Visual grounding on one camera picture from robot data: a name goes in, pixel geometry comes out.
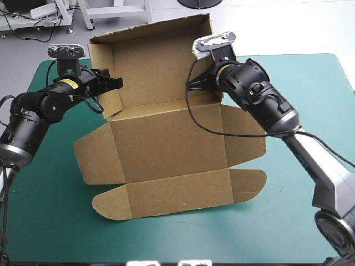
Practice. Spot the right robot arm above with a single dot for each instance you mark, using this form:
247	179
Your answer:
266	97

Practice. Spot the white power strip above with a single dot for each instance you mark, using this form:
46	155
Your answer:
42	10

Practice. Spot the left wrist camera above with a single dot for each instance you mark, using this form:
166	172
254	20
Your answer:
66	51

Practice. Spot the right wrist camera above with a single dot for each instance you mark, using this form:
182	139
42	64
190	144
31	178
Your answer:
213	43

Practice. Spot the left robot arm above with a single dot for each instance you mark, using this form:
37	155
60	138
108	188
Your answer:
25	124

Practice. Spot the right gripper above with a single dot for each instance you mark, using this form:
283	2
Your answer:
211	79

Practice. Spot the white wheeled cart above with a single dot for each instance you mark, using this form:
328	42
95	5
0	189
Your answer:
19	16

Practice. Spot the dark round chair base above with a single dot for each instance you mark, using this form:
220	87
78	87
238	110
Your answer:
199	2

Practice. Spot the white metal frame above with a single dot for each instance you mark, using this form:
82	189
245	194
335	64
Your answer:
116	9

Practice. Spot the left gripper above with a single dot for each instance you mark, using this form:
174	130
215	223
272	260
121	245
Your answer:
95	83

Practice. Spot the brown cardboard box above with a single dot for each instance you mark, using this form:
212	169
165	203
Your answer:
166	144

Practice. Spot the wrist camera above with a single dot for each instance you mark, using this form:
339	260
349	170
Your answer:
213	43
66	51

